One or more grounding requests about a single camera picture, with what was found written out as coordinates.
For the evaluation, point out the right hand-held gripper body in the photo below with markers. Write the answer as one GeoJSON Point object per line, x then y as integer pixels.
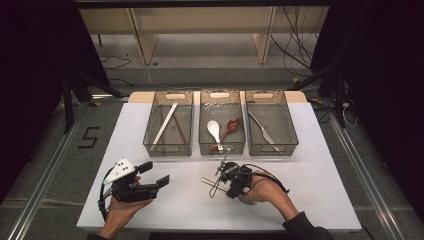
{"type": "Point", "coordinates": [243, 178]}

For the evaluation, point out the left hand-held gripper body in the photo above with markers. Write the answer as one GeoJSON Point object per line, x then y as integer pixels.
{"type": "Point", "coordinates": [121, 170]}

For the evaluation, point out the metal fork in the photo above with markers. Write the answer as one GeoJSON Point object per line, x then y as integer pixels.
{"type": "Point", "coordinates": [213, 184]}

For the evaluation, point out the transparent grey plastic bin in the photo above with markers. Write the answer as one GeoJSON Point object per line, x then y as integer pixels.
{"type": "Point", "coordinates": [280, 123]}
{"type": "Point", "coordinates": [170, 133]}
{"type": "Point", "coordinates": [230, 110]}

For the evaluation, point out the white chopstick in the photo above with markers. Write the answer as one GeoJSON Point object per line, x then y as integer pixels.
{"type": "Point", "coordinates": [165, 124]}

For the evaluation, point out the white ceramic spoon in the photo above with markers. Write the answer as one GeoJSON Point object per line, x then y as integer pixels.
{"type": "Point", "coordinates": [213, 128]}

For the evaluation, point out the brown wooden spoon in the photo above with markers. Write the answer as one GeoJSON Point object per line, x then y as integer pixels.
{"type": "Point", "coordinates": [233, 125]}

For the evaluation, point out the person's right hand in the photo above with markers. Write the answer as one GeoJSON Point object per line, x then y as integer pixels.
{"type": "Point", "coordinates": [266, 190]}

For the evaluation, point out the person's left hand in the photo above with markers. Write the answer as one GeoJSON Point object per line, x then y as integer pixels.
{"type": "Point", "coordinates": [121, 215]}

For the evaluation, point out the white table cover sheet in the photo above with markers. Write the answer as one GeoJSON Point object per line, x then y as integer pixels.
{"type": "Point", "coordinates": [133, 133]}

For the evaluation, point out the black metal stand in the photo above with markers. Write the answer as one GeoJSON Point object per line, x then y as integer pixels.
{"type": "Point", "coordinates": [68, 106]}
{"type": "Point", "coordinates": [339, 96]}

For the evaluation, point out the black curtain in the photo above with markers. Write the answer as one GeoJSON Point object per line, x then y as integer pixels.
{"type": "Point", "coordinates": [383, 83]}
{"type": "Point", "coordinates": [33, 83]}

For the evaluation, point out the beige wooden bench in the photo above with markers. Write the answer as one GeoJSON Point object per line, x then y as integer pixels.
{"type": "Point", "coordinates": [206, 20]}

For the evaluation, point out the black overhead bar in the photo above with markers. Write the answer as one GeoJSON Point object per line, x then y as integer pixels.
{"type": "Point", "coordinates": [200, 3]}

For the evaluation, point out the short metal floor rail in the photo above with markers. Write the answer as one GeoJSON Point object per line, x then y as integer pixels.
{"type": "Point", "coordinates": [110, 98]}

